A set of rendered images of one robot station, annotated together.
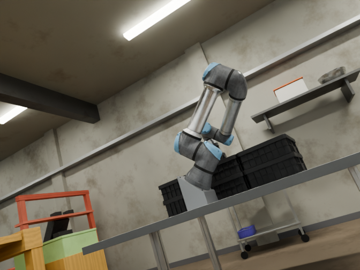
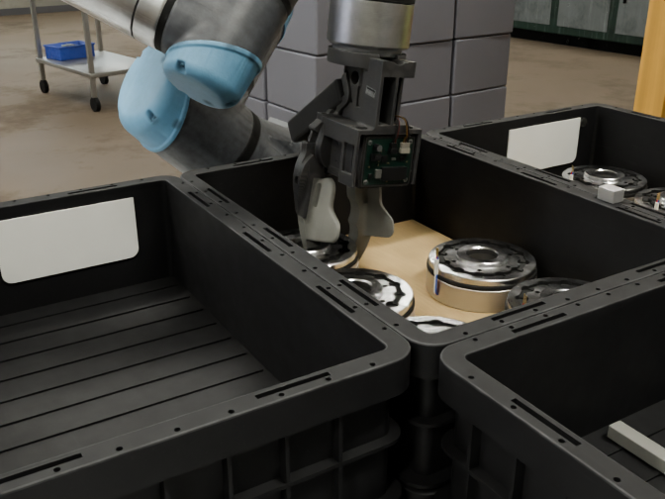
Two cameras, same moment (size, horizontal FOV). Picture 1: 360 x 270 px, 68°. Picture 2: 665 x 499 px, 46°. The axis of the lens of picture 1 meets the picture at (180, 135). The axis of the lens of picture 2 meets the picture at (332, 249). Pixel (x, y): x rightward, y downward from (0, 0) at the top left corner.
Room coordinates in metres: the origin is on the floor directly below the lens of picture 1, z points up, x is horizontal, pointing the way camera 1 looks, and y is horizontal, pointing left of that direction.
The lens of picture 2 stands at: (2.10, -0.82, 1.16)
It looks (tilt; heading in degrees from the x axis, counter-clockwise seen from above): 23 degrees down; 122
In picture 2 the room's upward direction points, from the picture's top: straight up
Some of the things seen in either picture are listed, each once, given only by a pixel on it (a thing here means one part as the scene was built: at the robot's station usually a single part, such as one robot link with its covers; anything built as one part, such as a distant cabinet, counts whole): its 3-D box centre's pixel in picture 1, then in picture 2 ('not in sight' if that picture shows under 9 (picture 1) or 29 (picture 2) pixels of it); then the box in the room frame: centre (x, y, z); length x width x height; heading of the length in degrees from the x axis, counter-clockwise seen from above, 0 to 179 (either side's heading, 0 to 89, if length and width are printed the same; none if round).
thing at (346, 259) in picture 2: not in sight; (306, 249); (1.70, -0.23, 0.86); 0.10 x 0.10 x 0.01
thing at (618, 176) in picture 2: not in sight; (604, 175); (1.90, 0.15, 0.86); 0.05 x 0.05 x 0.01
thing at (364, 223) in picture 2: not in sight; (373, 222); (1.75, -0.18, 0.88); 0.06 x 0.03 x 0.09; 154
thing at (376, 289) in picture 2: not in sight; (354, 289); (1.80, -0.29, 0.86); 0.05 x 0.05 x 0.01
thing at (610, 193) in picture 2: not in sight; (611, 193); (1.96, -0.13, 0.94); 0.02 x 0.01 x 0.01; 154
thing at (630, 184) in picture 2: not in sight; (604, 179); (1.90, 0.15, 0.86); 0.10 x 0.10 x 0.01
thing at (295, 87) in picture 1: (291, 93); not in sight; (3.52, -1.63, 1.78); 0.40 x 0.33 x 0.22; 69
